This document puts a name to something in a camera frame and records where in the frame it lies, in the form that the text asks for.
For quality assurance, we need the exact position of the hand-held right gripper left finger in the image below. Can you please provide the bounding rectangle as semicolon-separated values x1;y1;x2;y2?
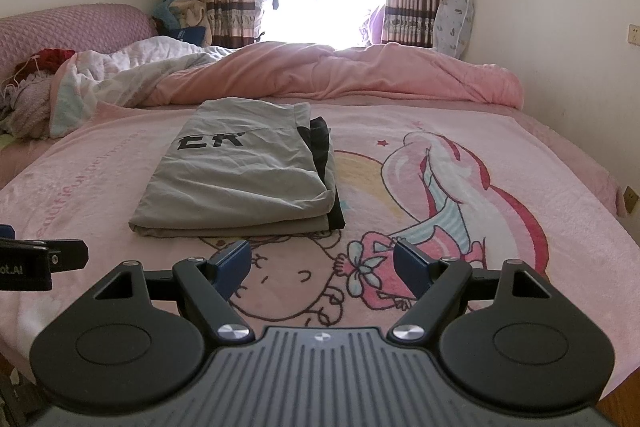
93;239;256;343

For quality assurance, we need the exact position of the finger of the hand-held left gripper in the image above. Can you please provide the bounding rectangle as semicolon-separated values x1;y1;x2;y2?
0;237;90;275

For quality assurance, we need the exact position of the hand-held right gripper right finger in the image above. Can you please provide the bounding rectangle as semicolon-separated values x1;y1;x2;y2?
389;239;551;342

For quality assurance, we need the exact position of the grey and black jacket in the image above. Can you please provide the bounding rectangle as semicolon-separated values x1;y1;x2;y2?
128;99;348;239

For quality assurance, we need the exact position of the pile of red and lavender clothes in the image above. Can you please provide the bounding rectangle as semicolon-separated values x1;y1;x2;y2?
0;48;78;138

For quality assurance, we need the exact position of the pink printed blanket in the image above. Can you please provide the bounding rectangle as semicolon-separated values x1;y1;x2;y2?
0;99;632;408

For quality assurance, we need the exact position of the pink duvet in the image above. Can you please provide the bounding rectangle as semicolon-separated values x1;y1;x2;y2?
49;36;524;138

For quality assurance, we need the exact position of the pink quilted headboard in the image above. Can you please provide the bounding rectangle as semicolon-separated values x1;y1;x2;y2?
0;4;158;75

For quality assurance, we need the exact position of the purple cloth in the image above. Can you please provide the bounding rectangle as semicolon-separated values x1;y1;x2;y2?
360;4;389;46

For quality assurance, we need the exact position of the white patterned pillow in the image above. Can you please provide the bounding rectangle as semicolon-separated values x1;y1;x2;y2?
434;0;476;58

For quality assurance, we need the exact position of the pile of blue and beige cloths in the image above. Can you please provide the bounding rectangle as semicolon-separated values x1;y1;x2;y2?
151;0;212;48

